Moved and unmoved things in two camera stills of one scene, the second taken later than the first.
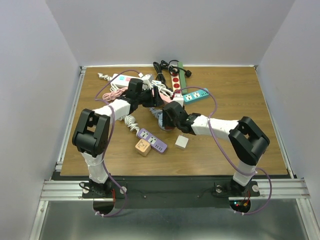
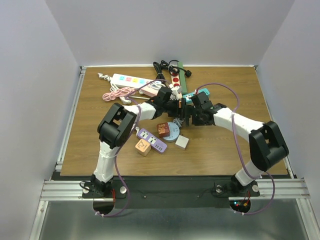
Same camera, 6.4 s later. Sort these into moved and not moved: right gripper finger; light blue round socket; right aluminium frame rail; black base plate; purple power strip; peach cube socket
Moved: right gripper finger; light blue round socket
Not moved: peach cube socket; right aluminium frame rail; black base plate; purple power strip
